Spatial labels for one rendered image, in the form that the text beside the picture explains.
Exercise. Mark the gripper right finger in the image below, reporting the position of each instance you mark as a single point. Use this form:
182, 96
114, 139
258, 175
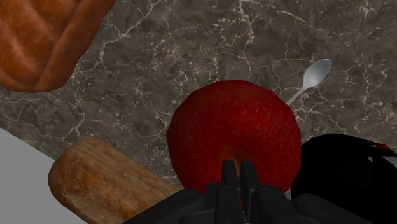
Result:
257, 195

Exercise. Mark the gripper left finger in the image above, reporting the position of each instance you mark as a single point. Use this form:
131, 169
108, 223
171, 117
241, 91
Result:
228, 192

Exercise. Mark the red apple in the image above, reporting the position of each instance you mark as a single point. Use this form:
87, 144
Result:
235, 124

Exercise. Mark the black rounded object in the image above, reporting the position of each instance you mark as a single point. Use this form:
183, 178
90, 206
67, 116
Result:
341, 170

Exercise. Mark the brown bread loaf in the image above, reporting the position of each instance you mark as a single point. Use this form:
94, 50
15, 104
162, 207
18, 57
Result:
99, 183

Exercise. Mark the silver spoon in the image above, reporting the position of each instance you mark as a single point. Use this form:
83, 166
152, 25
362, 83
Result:
313, 76

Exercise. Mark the orange-brown ribbed bread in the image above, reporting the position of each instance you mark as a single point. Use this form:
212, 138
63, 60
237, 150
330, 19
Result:
40, 40

